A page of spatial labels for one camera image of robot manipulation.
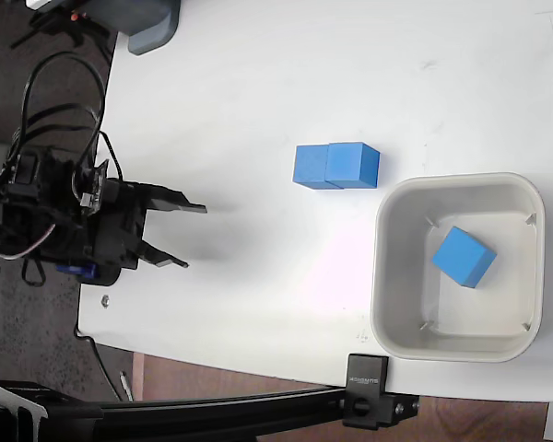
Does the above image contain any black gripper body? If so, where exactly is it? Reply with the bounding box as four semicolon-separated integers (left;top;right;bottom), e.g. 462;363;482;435
82;179;149;271

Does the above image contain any blue cube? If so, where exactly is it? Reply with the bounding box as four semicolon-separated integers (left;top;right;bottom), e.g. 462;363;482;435
430;226;498;290
324;141;381;190
292;144;343;191

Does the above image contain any black six-joint robot arm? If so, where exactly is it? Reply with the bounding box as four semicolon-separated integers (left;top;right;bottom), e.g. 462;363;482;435
0;131;103;277

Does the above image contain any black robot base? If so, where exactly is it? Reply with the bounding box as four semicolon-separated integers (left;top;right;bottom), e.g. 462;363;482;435
53;261;122;285

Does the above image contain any white plastic bin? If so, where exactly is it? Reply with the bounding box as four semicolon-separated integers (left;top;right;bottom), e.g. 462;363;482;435
370;172;547;364

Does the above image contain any blue-gray device base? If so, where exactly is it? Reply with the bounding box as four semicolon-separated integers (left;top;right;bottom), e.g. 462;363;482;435
80;0;182;57

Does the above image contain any black tripod stand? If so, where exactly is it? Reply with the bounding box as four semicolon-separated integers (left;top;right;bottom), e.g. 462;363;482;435
9;5;117;64

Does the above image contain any black table clamp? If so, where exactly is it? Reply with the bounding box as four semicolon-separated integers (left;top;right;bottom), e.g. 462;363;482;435
341;353;421;432

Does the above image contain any camera circuit board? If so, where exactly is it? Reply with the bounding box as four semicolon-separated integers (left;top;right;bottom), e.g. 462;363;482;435
76;159;111;215

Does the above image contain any white-gray servo cable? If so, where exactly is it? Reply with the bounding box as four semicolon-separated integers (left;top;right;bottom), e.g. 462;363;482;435
0;223;57;262

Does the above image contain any thin black floor cable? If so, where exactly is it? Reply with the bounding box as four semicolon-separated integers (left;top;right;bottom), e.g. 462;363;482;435
76;329;124;401

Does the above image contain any black cable loop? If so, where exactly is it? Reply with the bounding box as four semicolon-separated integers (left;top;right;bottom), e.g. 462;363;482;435
19;51;124;185

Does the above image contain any white cable end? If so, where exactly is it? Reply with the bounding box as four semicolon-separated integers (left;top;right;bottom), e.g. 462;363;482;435
119;370;135;402

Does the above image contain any black aluminium rail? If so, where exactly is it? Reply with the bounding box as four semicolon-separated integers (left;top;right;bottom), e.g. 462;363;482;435
0;378;351;442

